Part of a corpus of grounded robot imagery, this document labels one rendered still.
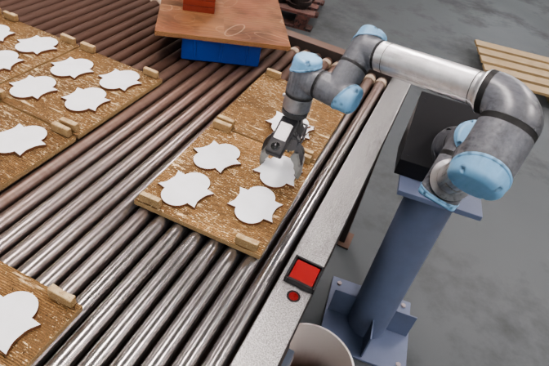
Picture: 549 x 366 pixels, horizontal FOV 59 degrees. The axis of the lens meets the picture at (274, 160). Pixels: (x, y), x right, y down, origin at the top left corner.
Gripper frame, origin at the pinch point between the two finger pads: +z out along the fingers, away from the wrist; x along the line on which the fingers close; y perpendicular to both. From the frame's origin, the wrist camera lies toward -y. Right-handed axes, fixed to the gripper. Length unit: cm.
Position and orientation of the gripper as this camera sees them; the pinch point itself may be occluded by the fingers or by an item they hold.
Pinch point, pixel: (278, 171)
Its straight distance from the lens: 138.3
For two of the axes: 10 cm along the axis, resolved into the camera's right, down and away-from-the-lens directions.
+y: 3.7, -5.0, 7.9
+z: -1.9, 7.9, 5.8
